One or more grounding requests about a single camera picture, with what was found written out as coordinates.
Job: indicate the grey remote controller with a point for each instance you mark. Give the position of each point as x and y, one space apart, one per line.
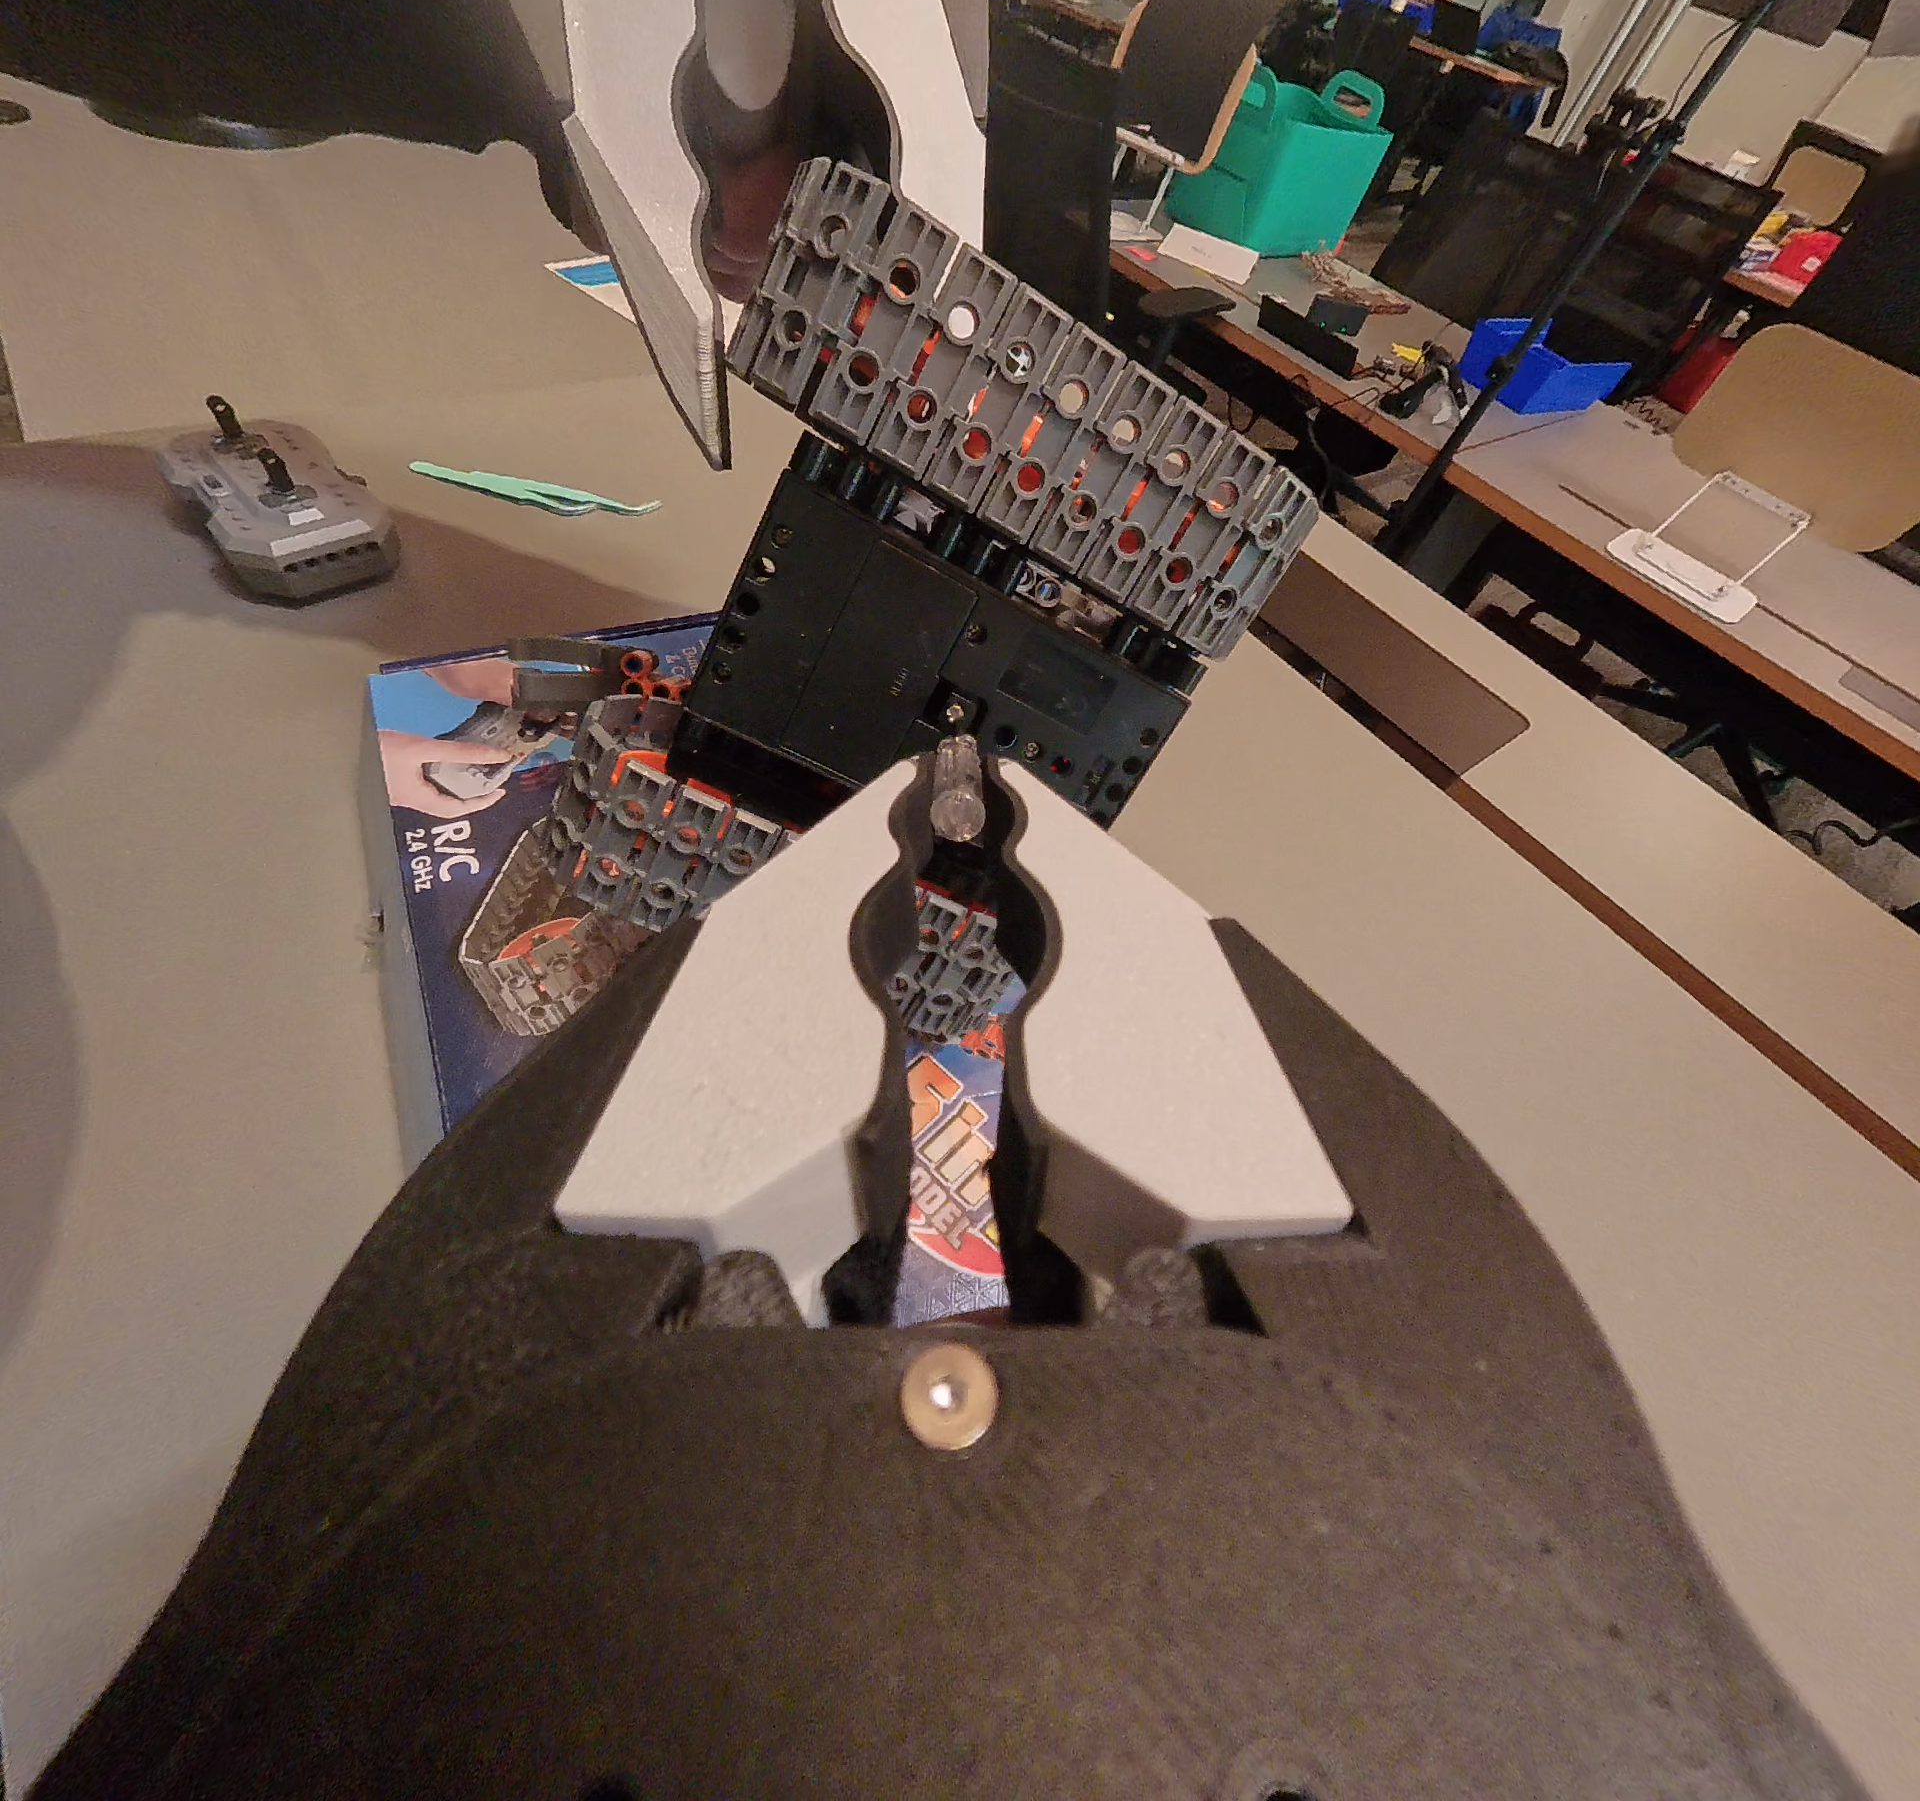
278 513

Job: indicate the grey desk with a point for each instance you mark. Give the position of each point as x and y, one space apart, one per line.
180 1082

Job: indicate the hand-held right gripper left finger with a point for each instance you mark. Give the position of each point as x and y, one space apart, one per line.
719 1082

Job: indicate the teal plastic tweezers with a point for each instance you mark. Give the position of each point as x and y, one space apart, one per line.
533 493

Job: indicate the black wood-edged chair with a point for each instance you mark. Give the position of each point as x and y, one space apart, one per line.
1214 48

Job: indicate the blue robot kit box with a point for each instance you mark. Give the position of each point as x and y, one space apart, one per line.
454 871

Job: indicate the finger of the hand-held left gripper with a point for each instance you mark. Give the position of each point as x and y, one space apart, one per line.
925 34
637 122

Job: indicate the blue plastic bin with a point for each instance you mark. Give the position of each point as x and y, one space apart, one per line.
1539 371

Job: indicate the white blue printed sheet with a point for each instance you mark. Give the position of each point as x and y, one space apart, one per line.
591 283

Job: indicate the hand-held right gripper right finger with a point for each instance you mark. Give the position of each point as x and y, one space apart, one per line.
1186 1082

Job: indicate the beige chair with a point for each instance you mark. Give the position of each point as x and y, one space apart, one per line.
1816 435

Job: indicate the tracked building-block toy robot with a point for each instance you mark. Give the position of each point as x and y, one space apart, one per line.
928 603

